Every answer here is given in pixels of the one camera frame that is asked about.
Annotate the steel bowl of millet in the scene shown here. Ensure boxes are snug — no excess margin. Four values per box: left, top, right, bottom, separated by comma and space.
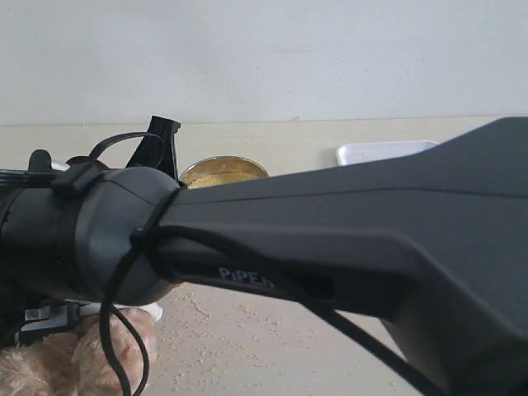
179, 156, 269, 189

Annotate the white plastic tray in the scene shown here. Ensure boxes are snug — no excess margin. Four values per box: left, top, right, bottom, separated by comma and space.
336, 140, 437, 166

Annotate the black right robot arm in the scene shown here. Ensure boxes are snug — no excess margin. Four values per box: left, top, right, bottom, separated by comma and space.
1, 116, 527, 395

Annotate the dark red wooden spoon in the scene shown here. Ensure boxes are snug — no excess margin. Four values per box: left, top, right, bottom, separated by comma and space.
66, 155, 110, 171

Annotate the plush teddy bear striped shirt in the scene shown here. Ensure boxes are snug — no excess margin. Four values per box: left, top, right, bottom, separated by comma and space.
1, 303, 163, 396

